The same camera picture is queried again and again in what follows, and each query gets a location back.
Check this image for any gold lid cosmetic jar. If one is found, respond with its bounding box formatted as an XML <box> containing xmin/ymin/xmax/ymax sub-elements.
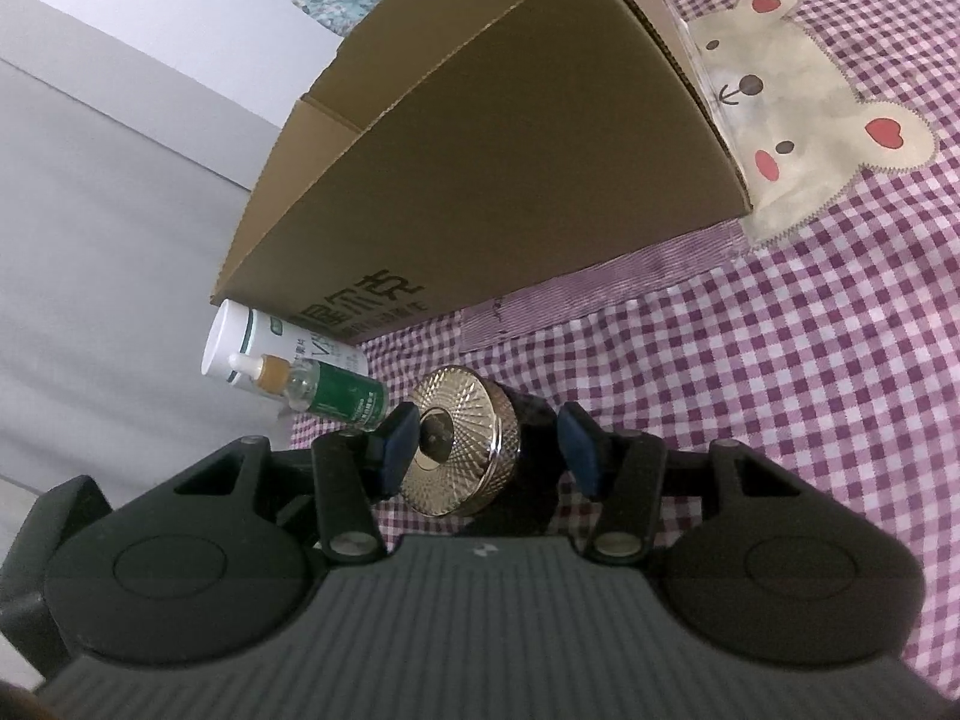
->
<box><xmin>397</xmin><ymin>364</ymin><xmax>567</xmax><ymax>518</ymax></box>

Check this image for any purple checkered bed sheet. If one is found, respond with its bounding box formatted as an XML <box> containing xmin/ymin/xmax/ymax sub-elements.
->
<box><xmin>289</xmin><ymin>0</ymin><xmax>960</xmax><ymax>720</ymax></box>

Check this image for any green dropper bottle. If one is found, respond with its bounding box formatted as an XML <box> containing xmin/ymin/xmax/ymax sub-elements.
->
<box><xmin>227</xmin><ymin>352</ymin><xmax>387</xmax><ymax>432</ymax></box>

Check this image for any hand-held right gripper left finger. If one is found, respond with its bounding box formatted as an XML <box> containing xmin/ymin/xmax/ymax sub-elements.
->
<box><xmin>172</xmin><ymin>401</ymin><xmax>422</xmax><ymax>563</ymax></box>

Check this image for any brown cardboard box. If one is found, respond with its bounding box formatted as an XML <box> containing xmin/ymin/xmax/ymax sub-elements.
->
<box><xmin>210</xmin><ymin>0</ymin><xmax>755</xmax><ymax>346</ymax></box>

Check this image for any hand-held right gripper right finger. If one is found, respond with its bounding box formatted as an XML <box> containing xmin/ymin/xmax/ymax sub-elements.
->
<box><xmin>556</xmin><ymin>401</ymin><xmax>788</xmax><ymax>563</ymax></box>

